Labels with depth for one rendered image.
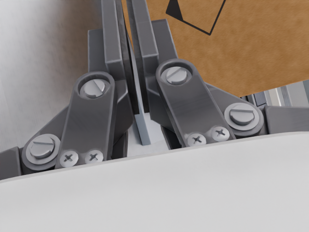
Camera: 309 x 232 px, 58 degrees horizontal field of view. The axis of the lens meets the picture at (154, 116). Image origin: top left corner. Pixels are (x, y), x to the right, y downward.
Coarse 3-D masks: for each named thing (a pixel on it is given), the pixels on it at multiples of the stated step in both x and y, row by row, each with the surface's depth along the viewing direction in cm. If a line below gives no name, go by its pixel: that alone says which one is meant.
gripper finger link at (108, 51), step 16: (112, 0) 10; (112, 16) 9; (96, 32) 10; (112, 32) 9; (96, 48) 10; (112, 48) 8; (128, 48) 10; (96, 64) 9; (112, 64) 8; (128, 64) 8; (128, 80) 9; (128, 96) 9; (64, 112) 8; (128, 112) 9; (48, 128) 8; (128, 128) 10; (32, 144) 8; (48, 144) 7; (32, 160) 7; (48, 160) 7
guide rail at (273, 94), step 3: (270, 90) 79; (273, 90) 78; (276, 90) 78; (270, 93) 79; (273, 93) 78; (276, 93) 78; (270, 96) 79; (273, 96) 78; (276, 96) 78; (273, 99) 79; (276, 99) 78; (279, 99) 78; (273, 102) 79; (276, 102) 78; (279, 102) 78; (273, 105) 79; (276, 105) 78; (279, 105) 78
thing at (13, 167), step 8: (0, 152) 8; (8, 152) 8; (16, 152) 8; (0, 160) 8; (8, 160) 8; (16, 160) 8; (0, 168) 7; (8, 168) 7; (16, 168) 7; (24, 168) 8; (0, 176) 7; (8, 176) 7; (16, 176) 7
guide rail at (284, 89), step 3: (282, 87) 70; (285, 87) 69; (282, 90) 70; (285, 90) 69; (288, 90) 70; (282, 93) 70; (285, 93) 69; (288, 93) 69; (285, 96) 69; (288, 96) 69; (285, 99) 70; (288, 99) 69; (285, 102) 70; (288, 102) 69; (291, 102) 69; (288, 105) 69; (291, 105) 69
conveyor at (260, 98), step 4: (260, 92) 78; (256, 96) 75; (260, 96) 78; (264, 96) 80; (256, 100) 75; (260, 100) 77; (264, 100) 80; (256, 104) 74; (260, 104) 76; (264, 104) 79; (260, 108) 76
